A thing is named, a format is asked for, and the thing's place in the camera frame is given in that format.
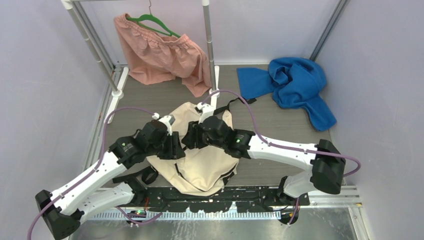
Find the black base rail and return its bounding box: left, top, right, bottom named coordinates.
left=114, top=185, right=311, bottom=214

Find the blue cloth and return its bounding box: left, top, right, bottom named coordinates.
left=236, top=57, right=337, bottom=132

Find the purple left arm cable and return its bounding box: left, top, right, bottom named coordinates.
left=26, top=106, right=163, bottom=240

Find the pink garment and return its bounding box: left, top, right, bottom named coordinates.
left=113, top=13, right=212, bottom=97

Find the cream canvas backpack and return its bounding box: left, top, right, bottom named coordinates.
left=111, top=97, right=258, bottom=197

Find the metal clothes rack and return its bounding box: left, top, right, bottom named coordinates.
left=60, top=0, right=221, bottom=124

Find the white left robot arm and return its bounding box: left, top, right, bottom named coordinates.
left=35, top=115, right=185, bottom=240

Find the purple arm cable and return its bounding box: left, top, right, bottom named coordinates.
left=202, top=89, right=362, bottom=228
left=26, top=106, right=163, bottom=240

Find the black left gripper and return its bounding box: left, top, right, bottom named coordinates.
left=147, top=131, right=185, bottom=160

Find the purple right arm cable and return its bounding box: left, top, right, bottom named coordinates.
left=202, top=89, right=362, bottom=228

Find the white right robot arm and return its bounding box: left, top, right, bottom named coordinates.
left=182, top=103, right=346, bottom=206

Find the metal corner pole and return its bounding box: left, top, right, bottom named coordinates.
left=309, top=0, right=350, bottom=61

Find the green clothes hanger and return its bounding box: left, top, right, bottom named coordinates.
left=126, top=0, right=182, bottom=39

